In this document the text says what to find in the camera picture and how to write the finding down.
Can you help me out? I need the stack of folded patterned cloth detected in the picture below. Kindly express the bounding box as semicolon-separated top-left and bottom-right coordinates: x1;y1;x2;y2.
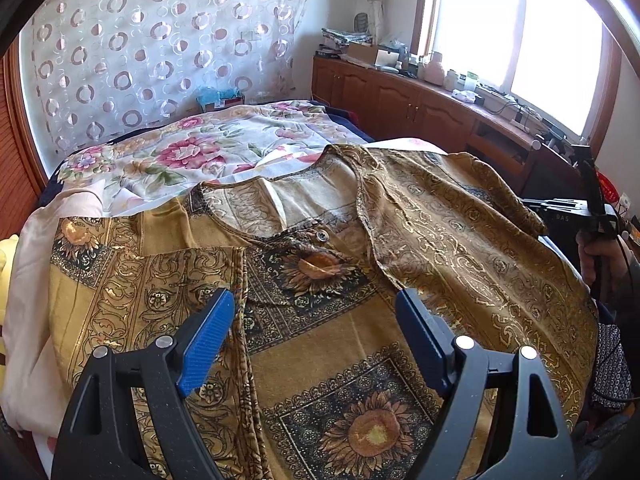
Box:
321;27;373;53

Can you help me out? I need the blue tissue box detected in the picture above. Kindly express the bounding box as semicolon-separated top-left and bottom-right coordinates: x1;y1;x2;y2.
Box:
195;85;246;113

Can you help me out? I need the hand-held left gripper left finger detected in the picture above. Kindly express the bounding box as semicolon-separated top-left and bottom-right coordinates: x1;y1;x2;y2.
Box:
59;288;236;480

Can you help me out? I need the beige folded cloth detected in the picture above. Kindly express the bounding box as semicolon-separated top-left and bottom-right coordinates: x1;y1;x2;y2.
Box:
0;180;106;441

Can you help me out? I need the circle patterned sheer curtain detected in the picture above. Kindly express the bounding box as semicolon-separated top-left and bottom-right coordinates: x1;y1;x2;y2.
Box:
30;0;313;153

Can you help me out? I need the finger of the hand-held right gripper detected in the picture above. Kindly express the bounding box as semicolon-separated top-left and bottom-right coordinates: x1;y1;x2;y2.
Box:
521;198;589;226

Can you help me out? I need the wooden slatted panel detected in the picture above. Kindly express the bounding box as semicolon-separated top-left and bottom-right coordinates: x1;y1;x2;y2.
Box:
0;50;51;241

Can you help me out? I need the white jug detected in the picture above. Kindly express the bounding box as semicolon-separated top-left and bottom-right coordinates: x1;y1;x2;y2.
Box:
425;51;447;86

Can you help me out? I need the white lace window curtain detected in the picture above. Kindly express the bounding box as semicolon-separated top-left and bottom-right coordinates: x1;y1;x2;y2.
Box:
357;0;417;56

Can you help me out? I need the person's right forearm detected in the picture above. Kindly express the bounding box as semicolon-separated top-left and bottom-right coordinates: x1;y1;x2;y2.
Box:
607;240;640;341

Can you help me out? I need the wooden cabinet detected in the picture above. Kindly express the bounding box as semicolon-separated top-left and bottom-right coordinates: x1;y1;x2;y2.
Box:
311;55;551;196

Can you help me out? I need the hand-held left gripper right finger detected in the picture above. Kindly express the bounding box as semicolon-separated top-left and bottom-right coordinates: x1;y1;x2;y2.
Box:
395;288;578;480

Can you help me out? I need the person's right hand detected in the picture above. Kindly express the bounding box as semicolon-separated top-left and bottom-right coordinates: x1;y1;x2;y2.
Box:
575;233;630;304

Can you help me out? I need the floral bed sheet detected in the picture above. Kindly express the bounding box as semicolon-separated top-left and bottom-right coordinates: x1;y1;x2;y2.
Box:
50;100;451;221

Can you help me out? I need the cardboard box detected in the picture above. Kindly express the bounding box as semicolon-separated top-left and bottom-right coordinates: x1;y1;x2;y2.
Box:
346;42;401;68

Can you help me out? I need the yellow plush toy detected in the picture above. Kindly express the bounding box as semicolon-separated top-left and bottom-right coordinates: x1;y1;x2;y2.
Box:
0;237;20;306

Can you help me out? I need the window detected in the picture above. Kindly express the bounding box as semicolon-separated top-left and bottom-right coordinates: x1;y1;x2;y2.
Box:
415;0;621;151

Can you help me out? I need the golden sunflower patterned shirt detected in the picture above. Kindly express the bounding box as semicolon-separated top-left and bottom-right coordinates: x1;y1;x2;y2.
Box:
49;143;601;480

